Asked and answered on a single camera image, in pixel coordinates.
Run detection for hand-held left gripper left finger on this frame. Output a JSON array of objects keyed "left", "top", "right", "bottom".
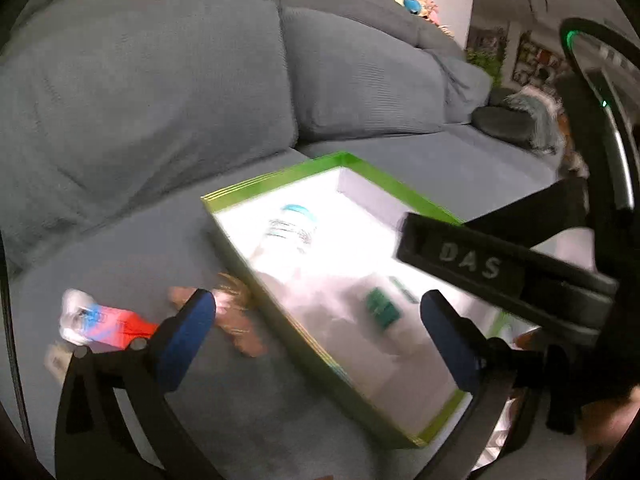
[{"left": 54, "top": 287, "right": 226, "bottom": 480}]

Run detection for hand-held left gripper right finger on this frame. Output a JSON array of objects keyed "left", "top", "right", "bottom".
[{"left": 419, "top": 289, "right": 588, "bottom": 480}]

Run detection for gold flower hair clip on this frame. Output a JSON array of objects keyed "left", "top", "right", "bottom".
[{"left": 167, "top": 272, "right": 268, "bottom": 358}]

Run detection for small white bottle green label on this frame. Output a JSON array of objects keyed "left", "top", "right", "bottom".
[{"left": 357, "top": 285, "right": 426, "bottom": 356}]

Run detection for green cardboard box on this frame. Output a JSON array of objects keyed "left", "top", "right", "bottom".
[{"left": 201, "top": 151, "right": 506, "bottom": 448}]

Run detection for white bottle blue yellow label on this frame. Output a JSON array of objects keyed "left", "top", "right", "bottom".
[{"left": 250, "top": 204, "right": 318, "bottom": 271}]

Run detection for orange tube pink blue label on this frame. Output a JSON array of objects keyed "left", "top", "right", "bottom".
[{"left": 70, "top": 302, "right": 162, "bottom": 352}]

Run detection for grey sofa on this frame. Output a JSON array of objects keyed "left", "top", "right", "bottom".
[{"left": 0, "top": 0, "right": 591, "bottom": 480}]

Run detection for white plastic cap piece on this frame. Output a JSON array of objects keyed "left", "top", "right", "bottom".
[{"left": 59, "top": 289, "right": 95, "bottom": 343}]

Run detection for translucent beige hair claw clip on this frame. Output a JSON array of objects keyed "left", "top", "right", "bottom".
[{"left": 44, "top": 344, "right": 77, "bottom": 377}]

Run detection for dark round cushion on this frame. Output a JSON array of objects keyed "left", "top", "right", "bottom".
[{"left": 472, "top": 105, "right": 538, "bottom": 146}]

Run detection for fuzzy teal white throw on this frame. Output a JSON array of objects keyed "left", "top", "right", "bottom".
[{"left": 505, "top": 85, "right": 573, "bottom": 156}]

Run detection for grey sofa back cushion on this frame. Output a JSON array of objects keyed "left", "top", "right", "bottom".
[
  {"left": 0, "top": 0, "right": 301, "bottom": 273},
  {"left": 279, "top": 7, "right": 493, "bottom": 143}
]

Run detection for wall pictures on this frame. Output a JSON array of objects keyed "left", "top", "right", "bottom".
[{"left": 472, "top": 27, "right": 568, "bottom": 88}]

